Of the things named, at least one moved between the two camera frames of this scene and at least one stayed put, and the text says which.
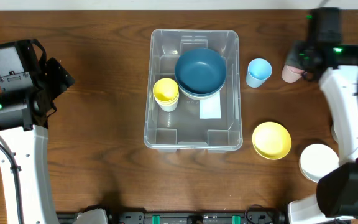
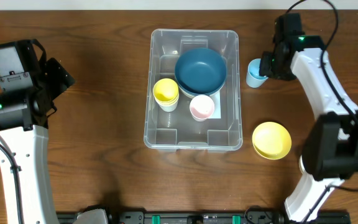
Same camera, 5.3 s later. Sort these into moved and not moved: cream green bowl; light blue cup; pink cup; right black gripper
Moved: pink cup; right black gripper
Not moved: cream green bowl; light blue cup
